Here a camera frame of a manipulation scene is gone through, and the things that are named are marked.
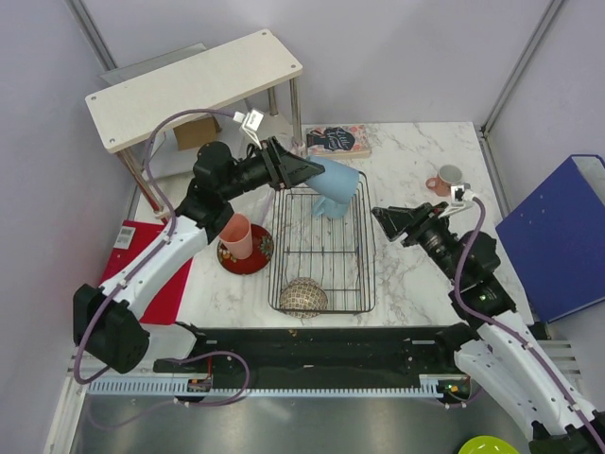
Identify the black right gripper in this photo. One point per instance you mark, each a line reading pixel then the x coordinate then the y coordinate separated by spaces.
pixel 395 219

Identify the floral cover book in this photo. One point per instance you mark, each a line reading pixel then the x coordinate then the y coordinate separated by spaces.
pixel 339 142

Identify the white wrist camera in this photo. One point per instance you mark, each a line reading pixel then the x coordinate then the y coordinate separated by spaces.
pixel 250 123
pixel 462 199

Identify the patterned ceramic bowl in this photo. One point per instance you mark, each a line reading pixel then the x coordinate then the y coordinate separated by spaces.
pixel 303 298

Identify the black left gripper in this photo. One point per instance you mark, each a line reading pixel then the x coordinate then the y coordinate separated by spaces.
pixel 285 170

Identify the white wooden shelf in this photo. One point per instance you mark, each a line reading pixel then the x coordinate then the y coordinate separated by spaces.
pixel 127 113

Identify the green plate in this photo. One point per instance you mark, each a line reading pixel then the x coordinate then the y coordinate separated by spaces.
pixel 486 444

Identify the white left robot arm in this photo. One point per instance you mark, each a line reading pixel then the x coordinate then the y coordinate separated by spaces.
pixel 106 319

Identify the blue binder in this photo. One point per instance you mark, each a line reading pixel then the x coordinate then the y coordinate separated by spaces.
pixel 555 239

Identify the black wire dish rack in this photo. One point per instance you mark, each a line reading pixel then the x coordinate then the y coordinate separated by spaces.
pixel 337 254

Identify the pink mug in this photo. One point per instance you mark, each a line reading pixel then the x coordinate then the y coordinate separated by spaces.
pixel 447 176

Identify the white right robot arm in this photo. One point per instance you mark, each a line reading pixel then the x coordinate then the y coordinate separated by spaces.
pixel 492 344

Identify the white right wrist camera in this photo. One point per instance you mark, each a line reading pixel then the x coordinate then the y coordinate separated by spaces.
pixel 462 199

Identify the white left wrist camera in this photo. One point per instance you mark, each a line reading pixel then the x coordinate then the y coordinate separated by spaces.
pixel 250 123

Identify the cardboard box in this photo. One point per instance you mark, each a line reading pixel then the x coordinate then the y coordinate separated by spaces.
pixel 197 133

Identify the white slotted cable duct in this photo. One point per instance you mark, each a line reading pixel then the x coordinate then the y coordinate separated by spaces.
pixel 422 386

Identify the pink tumbler cup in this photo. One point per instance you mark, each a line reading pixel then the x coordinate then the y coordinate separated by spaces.
pixel 236 236

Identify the blue tumbler cup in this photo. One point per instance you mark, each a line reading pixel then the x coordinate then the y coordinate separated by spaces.
pixel 337 183

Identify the red floral plate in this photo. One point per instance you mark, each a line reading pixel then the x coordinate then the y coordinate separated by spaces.
pixel 262 252

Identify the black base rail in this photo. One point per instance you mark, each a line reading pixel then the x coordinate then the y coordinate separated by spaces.
pixel 317 356

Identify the light blue mug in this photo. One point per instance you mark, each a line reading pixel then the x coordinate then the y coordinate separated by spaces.
pixel 329 208

